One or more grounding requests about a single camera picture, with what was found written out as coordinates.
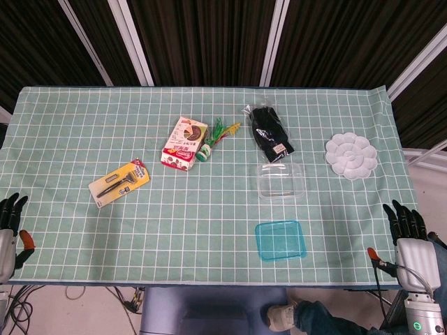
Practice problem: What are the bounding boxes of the left black-silver robot hand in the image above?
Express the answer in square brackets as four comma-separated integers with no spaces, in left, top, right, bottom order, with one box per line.
[0,192,36,284]

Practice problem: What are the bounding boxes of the right black-silver robot hand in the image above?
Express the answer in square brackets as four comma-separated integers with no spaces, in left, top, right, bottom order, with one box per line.
[367,199,440,292]

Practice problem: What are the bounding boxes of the teal plastic container lid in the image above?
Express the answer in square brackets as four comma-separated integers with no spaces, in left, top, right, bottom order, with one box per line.
[254,219,307,262]

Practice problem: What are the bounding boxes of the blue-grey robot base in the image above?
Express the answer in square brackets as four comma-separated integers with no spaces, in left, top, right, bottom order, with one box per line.
[139,286,291,335]

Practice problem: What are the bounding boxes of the clear plastic food container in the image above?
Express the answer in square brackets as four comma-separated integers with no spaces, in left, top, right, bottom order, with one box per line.
[256,162,308,200]

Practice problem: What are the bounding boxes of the white flower-shaped paint palette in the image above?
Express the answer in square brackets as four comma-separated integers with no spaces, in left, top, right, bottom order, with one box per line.
[325,132,378,181]

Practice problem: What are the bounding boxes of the razor in yellow blister pack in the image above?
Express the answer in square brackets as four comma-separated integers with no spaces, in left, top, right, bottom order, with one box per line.
[88,158,152,209]

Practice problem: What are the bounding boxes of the beige sneaker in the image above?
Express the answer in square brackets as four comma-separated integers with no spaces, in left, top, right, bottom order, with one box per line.
[267,302,298,332]

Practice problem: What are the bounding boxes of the green checked tablecloth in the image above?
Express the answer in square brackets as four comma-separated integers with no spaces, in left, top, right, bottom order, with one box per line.
[0,85,420,285]

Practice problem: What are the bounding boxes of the black gloves in plastic bag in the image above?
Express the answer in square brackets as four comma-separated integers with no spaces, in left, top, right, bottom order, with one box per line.
[241,103,296,164]

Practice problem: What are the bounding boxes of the red-white chocolate cookie box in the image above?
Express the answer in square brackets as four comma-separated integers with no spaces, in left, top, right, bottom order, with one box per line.
[160,116,210,173]

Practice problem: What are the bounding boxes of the green feather shuttlecock toy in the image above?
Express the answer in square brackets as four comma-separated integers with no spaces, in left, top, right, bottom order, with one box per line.
[195,117,242,162]

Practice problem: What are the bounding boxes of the dark brown curtain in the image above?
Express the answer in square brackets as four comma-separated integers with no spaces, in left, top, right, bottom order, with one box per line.
[0,0,447,151]

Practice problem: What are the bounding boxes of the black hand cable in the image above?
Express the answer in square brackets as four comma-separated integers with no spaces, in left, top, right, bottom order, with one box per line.
[372,258,402,332]

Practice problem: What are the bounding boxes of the black floor cable bundle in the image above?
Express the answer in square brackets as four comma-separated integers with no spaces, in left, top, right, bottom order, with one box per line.
[0,284,46,335]

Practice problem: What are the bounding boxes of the white floor frame rail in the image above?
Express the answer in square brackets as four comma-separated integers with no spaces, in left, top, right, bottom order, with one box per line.
[401,139,447,172]

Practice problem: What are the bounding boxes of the black floor cable with plug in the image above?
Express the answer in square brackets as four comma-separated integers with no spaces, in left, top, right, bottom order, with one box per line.
[111,286,146,315]

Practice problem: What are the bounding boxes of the white metal frame post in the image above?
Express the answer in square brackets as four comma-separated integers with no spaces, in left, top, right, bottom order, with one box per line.
[387,24,447,102]
[260,0,291,87]
[57,0,115,87]
[107,0,155,87]

